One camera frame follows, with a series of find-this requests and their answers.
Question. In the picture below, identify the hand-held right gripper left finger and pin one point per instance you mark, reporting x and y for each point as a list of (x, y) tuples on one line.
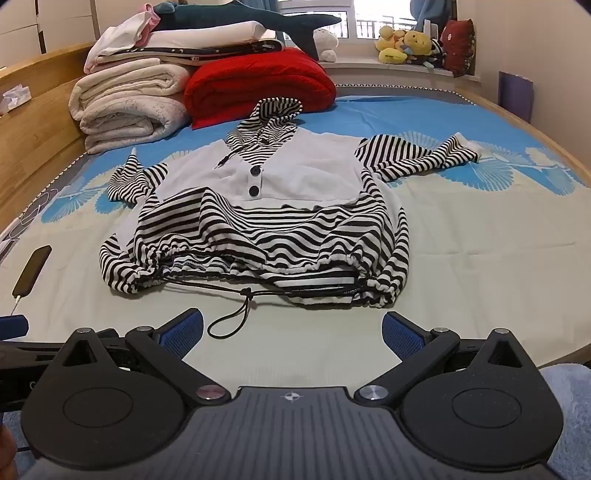
[(184, 332)]

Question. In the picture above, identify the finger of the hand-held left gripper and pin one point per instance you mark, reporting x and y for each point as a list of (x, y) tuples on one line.
[(11, 326)]

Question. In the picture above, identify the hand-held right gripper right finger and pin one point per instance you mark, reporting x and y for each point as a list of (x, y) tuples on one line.
[(401, 337)]

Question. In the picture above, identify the black white striped hooded top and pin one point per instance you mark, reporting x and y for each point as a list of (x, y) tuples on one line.
[(300, 157)]

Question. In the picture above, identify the black flat remote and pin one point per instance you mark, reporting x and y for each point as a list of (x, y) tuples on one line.
[(31, 271)]

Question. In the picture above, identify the person's blue fleece clothing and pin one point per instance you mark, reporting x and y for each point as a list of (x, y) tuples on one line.
[(568, 406)]

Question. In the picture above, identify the white speckled folded quilt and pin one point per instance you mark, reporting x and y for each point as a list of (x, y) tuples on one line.
[(129, 124)]

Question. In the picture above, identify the tissue pack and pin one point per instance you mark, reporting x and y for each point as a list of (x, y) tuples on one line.
[(16, 99)]

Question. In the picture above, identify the cream folded blanket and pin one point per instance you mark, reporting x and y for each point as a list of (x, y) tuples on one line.
[(134, 81)]

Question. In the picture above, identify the red folded blanket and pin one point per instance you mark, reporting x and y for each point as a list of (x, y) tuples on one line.
[(258, 83)]

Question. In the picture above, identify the purple board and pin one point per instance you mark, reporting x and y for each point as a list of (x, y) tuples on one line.
[(516, 94)]

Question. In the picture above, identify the white window sill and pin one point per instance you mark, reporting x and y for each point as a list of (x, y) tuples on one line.
[(369, 69)]

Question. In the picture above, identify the dark star print folded blanket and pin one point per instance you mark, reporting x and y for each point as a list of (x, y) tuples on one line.
[(207, 50)]

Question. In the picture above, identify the striped bee plush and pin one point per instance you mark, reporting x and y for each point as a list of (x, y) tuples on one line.
[(436, 53)]

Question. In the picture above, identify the yellow duck plush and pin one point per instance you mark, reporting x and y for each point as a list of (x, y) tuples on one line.
[(390, 48)]

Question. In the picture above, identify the yellow bear plush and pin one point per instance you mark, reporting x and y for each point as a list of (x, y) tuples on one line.
[(418, 44)]

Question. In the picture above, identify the dark red cushion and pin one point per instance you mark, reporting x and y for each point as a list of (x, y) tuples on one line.
[(458, 46)]

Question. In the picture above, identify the white pillow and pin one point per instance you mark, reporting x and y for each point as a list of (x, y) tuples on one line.
[(207, 32)]

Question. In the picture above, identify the white pink folded cloth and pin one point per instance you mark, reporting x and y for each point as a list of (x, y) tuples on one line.
[(120, 37)]

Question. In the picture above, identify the white plush toy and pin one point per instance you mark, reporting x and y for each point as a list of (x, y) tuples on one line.
[(325, 44)]

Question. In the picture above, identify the white cabinet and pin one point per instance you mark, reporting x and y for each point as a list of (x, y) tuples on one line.
[(46, 23)]

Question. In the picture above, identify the window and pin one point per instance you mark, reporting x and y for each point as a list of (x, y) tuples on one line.
[(369, 18)]

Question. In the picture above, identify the dark teal shark plush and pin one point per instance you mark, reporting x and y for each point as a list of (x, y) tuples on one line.
[(240, 14)]

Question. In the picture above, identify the blue curtain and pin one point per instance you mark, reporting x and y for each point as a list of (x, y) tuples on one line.
[(431, 11)]

